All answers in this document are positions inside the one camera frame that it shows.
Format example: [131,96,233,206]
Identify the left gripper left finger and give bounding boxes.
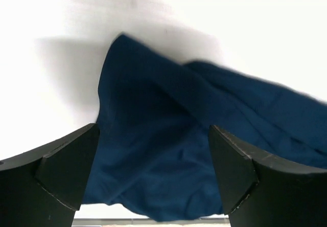
[1,123,100,227]

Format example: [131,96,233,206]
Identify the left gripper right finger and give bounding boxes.
[208,126,326,227]

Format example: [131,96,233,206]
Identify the navy blue shorts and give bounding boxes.
[83,34,326,221]

